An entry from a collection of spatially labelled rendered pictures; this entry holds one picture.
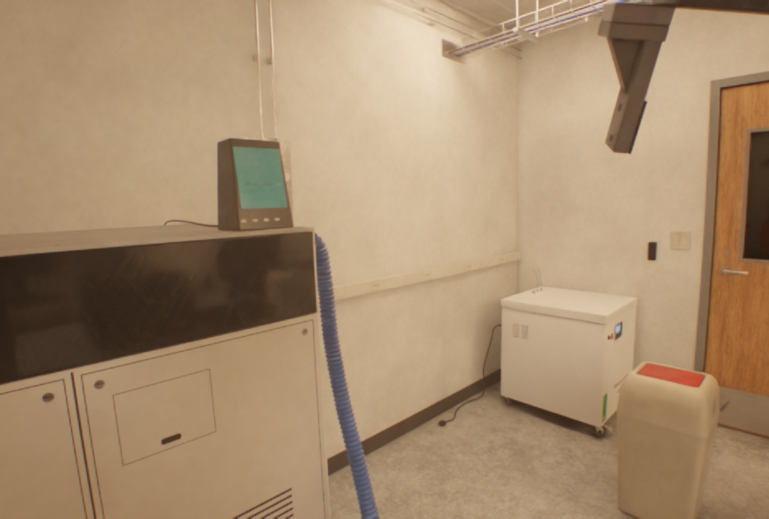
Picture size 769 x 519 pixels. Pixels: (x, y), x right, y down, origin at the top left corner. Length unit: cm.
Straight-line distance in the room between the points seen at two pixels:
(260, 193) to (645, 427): 192
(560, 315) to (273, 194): 234
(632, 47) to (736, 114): 295
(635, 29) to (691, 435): 198
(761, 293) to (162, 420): 315
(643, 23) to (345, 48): 218
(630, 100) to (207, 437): 73
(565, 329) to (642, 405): 86
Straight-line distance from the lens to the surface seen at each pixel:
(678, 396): 219
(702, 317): 335
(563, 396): 307
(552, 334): 296
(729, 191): 328
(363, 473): 93
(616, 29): 36
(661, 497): 242
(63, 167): 183
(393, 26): 277
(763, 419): 353
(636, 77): 37
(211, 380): 76
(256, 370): 79
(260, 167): 83
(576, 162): 351
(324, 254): 88
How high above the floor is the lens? 148
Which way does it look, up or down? 7 degrees down
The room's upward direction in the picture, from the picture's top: 2 degrees counter-clockwise
